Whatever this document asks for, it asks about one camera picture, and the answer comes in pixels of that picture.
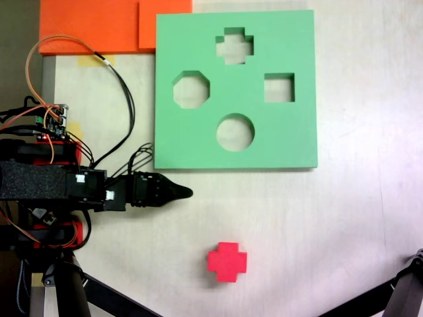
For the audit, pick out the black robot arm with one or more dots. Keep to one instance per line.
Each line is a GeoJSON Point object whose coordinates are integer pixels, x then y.
{"type": "Point", "coordinates": [33, 181]}

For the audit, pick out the green shape hole board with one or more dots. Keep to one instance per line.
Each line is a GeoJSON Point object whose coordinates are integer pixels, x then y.
{"type": "Point", "coordinates": [284, 142]}

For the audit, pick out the notched black tripod leg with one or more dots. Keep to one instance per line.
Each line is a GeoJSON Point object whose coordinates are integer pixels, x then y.
{"type": "Point", "coordinates": [406, 290]}

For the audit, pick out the red and black table clamp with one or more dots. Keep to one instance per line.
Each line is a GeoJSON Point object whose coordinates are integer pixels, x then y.
{"type": "Point", "coordinates": [78, 231]}
{"type": "Point", "coordinates": [77, 153]}

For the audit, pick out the red cross columnar block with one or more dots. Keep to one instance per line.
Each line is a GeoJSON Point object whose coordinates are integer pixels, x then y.
{"type": "Point", "coordinates": [227, 262]}

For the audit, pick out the yellow masking tape piece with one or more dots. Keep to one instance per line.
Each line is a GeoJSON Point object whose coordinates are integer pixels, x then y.
{"type": "Point", "coordinates": [76, 130]}
{"type": "Point", "coordinates": [86, 62]}

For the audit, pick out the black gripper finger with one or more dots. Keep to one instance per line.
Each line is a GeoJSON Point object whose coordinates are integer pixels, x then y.
{"type": "Point", "coordinates": [172, 186]}
{"type": "Point", "coordinates": [172, 197]}

